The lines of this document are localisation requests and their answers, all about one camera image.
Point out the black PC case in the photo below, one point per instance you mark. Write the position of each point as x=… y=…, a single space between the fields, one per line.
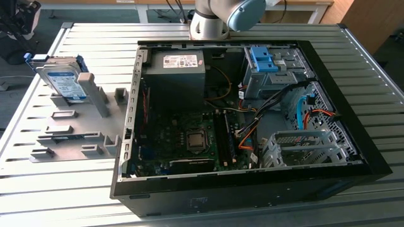
x=220 y=194

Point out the blue plastic latch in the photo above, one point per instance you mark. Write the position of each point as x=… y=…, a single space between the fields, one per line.
x=262 y=59

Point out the black graphics card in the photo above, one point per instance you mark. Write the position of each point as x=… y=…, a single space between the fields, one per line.
x=192 y=165

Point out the gray floor bracket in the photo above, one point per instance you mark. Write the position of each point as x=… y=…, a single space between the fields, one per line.
x=3 y=86

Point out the metal disk bay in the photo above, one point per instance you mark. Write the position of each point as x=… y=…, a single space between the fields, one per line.
x=311 y=148

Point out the brown wooden cabinet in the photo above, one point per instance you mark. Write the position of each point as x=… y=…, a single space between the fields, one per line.
x=372 y=23

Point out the RAM stick with white clips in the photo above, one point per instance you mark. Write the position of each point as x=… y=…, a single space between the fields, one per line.
x=230 y=137

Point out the black RAM slot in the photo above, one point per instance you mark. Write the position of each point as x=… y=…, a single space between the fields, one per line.
x=220 y=139

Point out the metal optical drive cage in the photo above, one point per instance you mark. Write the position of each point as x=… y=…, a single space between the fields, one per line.
x=275 y=80

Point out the gray parts rack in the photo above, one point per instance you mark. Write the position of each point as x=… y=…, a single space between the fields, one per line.
x=88 y=127

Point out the bare RAM stick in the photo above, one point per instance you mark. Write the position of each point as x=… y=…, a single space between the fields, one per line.
x=67 y=137

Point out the CPU socket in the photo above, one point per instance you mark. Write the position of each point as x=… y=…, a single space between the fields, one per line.
x=195 y=139

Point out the black mesh waste basket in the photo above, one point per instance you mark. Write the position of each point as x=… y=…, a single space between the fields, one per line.
x=12 y=56

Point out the hard disk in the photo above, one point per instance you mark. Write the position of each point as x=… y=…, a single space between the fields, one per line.
x=64 y=82

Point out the gray power supply unit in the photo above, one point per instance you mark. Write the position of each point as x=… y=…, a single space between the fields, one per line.
x=176 y=78

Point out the white framed wooden desk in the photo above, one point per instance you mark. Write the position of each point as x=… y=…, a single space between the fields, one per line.
x=95 y=6

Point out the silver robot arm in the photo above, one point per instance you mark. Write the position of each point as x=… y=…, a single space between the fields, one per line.
x=208 y=26

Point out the green motherboard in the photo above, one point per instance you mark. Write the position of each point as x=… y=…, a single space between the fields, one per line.
x=164 y=142

